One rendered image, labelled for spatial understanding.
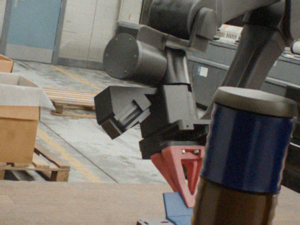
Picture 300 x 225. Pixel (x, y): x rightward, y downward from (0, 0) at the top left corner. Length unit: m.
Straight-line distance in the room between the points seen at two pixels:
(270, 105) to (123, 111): 0.50
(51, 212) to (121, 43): 0.33
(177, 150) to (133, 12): 10.84
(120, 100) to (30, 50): 10.96
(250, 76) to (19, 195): 0.42
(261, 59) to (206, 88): 8.08
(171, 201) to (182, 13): 0.24
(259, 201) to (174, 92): 0.52
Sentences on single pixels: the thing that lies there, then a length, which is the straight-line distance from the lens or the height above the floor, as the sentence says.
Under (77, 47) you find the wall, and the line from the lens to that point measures 12.02.
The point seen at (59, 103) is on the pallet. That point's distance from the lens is 6.79.
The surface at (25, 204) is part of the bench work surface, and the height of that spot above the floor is 0.90.
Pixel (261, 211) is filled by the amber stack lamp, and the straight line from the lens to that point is 0.29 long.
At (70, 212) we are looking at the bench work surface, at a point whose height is 0.90.
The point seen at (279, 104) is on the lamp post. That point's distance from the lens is 0.28.
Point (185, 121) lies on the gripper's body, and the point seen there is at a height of 1.10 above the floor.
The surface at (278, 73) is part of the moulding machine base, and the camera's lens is 7.83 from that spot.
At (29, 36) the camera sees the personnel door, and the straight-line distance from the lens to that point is 11.68.
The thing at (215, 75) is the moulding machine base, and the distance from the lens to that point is 8.94.
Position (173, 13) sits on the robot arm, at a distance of 0.83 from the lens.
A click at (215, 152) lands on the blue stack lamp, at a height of 1.17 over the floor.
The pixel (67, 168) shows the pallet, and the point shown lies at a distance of 4.28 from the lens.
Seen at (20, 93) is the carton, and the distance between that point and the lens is 4.03.
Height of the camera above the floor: 1.22
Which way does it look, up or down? 8 degrees down
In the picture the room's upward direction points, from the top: 10 degrees clockwise
